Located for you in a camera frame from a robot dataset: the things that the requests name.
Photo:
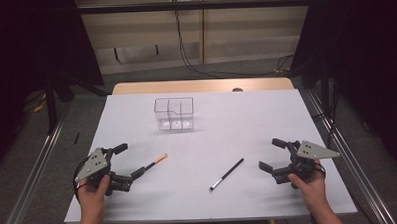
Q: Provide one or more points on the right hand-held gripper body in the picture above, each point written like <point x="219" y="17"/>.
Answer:
<point x="313" y="151"/>

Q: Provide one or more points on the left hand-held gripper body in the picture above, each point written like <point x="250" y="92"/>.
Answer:
<point x="95" y="164"/>

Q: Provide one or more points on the orange-tipped black makeup brush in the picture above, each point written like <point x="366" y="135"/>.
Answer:
<point x="156" y="160"/>

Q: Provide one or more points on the white-tipped black makeup brush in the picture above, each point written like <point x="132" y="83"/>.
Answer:
<point x="226" y="175"/>

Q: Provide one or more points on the clear plastic organizer box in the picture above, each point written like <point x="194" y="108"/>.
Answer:
<point x="174" y="114"/>

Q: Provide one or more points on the person's left hand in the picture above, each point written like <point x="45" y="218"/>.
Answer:
<point x="93" y="200"/>

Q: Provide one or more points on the person's right hand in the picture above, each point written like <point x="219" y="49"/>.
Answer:
<point x="311" y="191"/>

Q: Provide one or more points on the small black floor item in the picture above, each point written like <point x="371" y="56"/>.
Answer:
<point x="76" y="138"/>

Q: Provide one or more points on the black metal stand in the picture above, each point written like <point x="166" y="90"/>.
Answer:
<point x="50" y="103"/>

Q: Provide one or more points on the yellow floor item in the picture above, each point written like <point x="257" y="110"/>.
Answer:
<point x="39" y="106"/>

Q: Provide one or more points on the black curtain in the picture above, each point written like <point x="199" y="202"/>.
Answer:
<point x="24" y="48"/>
<point x="368" y="52"/>

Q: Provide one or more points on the black horizontal bar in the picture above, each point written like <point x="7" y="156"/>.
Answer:
<point x="196" y="5"/>

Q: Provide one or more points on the aluminium floor rail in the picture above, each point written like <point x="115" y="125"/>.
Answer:
<point x="351" y="163"/>
<point x="32" y="178"/>

